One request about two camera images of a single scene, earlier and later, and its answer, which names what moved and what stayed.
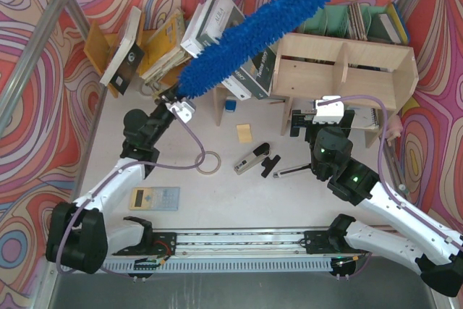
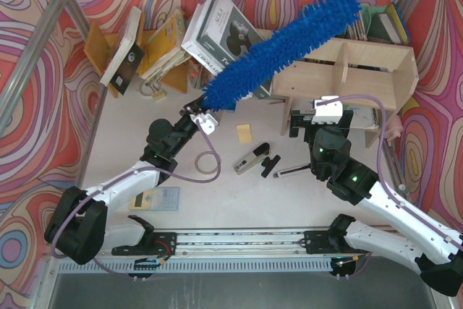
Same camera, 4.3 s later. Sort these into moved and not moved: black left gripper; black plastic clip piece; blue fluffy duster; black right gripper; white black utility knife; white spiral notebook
Moved: black left gripper; blue fluffy duster
Not moved: black plastic clip piece; white black utility knife; white spiral notebook; black right gripper
